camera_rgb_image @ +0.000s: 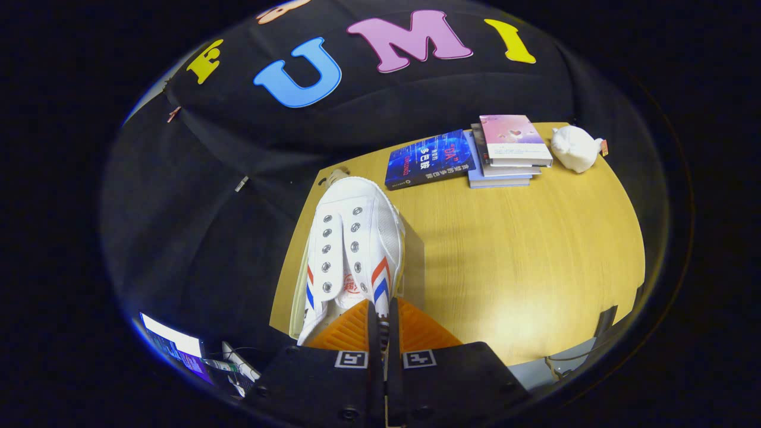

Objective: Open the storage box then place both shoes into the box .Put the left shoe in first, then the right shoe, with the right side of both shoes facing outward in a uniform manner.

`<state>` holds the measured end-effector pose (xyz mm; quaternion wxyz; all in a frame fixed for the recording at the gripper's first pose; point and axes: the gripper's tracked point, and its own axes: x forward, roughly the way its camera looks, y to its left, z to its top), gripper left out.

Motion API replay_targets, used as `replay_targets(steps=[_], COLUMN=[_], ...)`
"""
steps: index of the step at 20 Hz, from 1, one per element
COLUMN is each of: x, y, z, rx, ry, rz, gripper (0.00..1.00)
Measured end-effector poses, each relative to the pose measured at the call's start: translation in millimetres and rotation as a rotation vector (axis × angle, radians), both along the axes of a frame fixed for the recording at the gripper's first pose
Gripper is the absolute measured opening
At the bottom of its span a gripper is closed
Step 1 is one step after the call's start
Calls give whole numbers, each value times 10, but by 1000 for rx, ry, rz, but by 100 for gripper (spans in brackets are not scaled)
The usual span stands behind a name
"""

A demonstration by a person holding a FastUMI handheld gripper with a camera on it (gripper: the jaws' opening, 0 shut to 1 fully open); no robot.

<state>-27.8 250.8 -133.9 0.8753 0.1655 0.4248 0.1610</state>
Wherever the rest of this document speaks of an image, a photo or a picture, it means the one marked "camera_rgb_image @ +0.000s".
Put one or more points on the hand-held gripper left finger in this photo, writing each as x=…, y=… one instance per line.
x=374, y=386

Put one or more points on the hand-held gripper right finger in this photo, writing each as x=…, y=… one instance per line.
x=395, y=386

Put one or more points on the cream fabric storage box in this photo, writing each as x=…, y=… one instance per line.
x=299, y=303

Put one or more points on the white striped canvas shoe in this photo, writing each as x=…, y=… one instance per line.
x=357, y=238

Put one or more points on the white flat device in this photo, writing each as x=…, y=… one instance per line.
x=241, y=365

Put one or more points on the laptop screen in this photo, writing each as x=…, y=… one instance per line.
x=175, y=345

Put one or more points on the brown plush toy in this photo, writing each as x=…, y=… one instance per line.
x=334, y=177

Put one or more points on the pale blue book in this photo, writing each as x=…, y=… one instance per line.
x=496, y=181

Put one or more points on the blue cover book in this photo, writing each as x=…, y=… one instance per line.
x=428, y=159

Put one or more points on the black backdrop cloth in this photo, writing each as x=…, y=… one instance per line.
x=196, y=226

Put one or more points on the silver clip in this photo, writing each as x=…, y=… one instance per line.
x=241, y=183

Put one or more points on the white plush toy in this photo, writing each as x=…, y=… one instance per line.
x=574, y=148

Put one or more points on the pink clothespin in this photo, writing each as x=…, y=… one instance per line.
x=174, y=114

